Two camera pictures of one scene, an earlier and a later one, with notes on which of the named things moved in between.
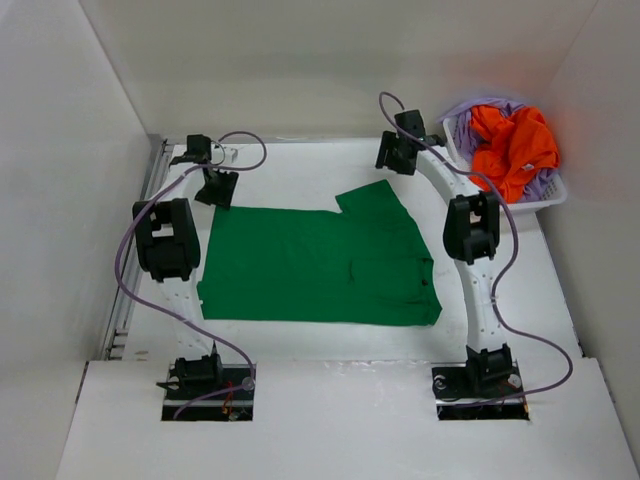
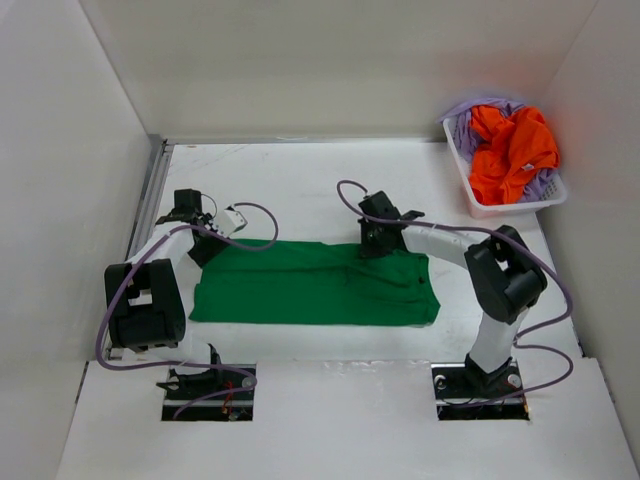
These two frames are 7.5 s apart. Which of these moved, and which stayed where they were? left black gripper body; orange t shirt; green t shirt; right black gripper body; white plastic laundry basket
Moved: right black gripper body; green t shirt; left black gripper body
Stayed: orange t shirt; white plastic laundry basket
